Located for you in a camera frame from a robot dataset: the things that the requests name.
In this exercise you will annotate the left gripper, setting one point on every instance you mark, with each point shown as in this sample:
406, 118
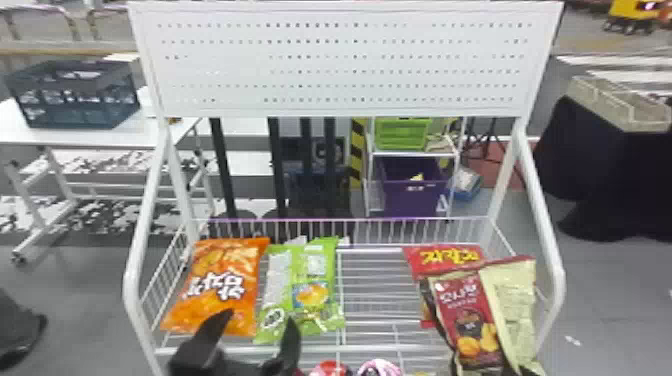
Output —
204, 367

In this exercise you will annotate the white side table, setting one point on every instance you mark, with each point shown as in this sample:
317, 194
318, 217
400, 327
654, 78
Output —
78, 136

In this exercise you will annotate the red can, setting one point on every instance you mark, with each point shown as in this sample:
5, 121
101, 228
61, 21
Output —
328, 369

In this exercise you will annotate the white shelf trolley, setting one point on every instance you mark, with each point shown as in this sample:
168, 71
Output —
370, 173

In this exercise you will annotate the dark red snack packet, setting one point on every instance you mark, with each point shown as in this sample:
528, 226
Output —
464, 320

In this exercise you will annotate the orange snack packet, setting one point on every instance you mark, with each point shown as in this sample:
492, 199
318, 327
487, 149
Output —
220, 283

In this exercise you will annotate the green basket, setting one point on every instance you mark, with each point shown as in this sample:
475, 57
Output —
401, 134

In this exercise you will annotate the pink can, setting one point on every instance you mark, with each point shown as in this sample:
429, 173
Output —
379, 368

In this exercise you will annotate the striped post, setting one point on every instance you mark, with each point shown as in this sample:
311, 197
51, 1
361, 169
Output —
357, 152

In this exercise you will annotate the dark blue crate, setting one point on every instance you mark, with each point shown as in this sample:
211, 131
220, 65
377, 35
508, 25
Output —
73, 94

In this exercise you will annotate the black covered side table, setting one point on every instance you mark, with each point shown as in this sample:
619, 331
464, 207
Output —
604, 173

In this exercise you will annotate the grey tray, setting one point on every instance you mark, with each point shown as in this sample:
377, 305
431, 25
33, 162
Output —
614, 105

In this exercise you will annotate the purple crate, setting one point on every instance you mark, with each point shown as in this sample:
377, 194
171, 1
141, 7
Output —
409, 191

